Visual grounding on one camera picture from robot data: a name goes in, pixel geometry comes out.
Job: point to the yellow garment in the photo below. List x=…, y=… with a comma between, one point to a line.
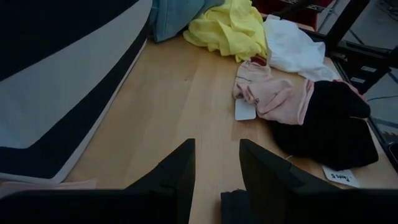
x=230, y=28

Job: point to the black pants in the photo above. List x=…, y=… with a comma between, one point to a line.
x=329, y=130

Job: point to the dark red background object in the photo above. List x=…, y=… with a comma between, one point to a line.
x=298, y=20

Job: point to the white tag reading Pants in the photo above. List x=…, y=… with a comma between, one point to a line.
x=340, y=177

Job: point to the white garment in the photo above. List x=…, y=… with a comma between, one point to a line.
x=292, y=49

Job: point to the plain white paper tag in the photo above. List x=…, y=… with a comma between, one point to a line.
x=245, y=110

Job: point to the dark teal garment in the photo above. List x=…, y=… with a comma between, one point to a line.
x=231, y=208

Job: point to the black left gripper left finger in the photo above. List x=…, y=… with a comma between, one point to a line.
x=180, y=174

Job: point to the dusty pink garment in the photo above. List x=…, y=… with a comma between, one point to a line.
x=273, y=96

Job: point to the light blue towel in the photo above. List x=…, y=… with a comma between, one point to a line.
x=174, y=15

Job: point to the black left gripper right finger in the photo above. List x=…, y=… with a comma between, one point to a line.
x=267, y=180

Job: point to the navy white striped fabric basket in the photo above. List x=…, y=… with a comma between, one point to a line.
x=62, y=77

